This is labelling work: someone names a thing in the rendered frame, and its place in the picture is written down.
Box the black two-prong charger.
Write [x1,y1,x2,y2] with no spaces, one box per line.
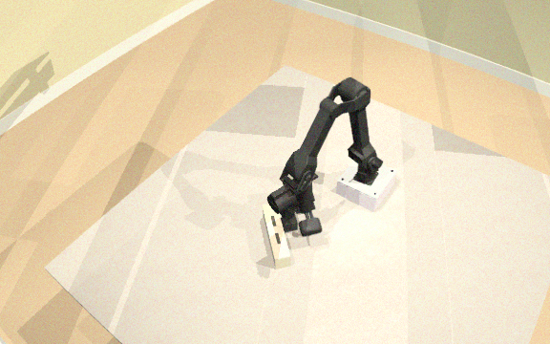
[281,216,298,232]

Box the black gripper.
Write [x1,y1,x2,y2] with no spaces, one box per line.
[295,193,323,237]

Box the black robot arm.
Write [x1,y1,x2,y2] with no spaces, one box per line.
[267,77,383,220]

